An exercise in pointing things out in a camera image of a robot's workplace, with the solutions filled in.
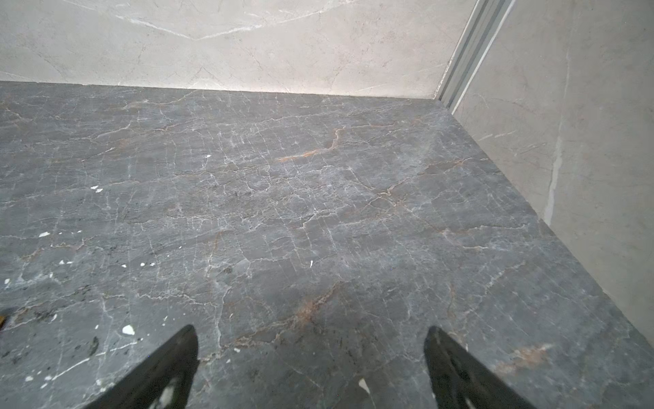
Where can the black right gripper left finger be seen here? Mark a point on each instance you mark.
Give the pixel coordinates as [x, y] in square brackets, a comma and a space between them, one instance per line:
[163, 380]

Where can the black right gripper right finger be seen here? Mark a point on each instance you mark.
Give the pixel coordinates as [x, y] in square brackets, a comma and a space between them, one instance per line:
[459, 380]

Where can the aluminium corner frame post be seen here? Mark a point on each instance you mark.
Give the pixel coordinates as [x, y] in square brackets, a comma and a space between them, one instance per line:
[479, 33]

